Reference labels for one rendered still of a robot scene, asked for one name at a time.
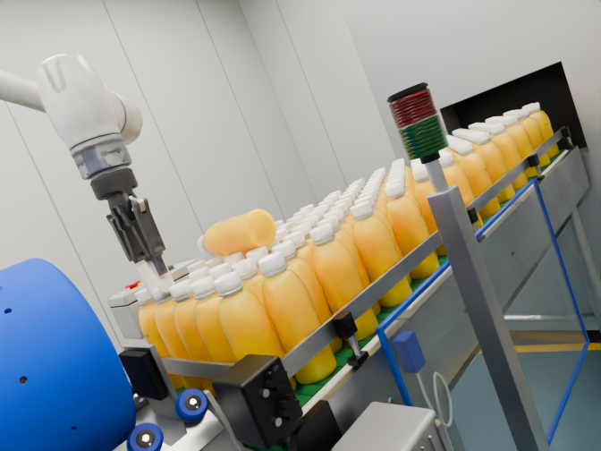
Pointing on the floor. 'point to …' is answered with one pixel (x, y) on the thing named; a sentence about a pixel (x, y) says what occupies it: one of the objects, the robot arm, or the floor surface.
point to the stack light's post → (487, 319)
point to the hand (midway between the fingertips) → (156, 276)
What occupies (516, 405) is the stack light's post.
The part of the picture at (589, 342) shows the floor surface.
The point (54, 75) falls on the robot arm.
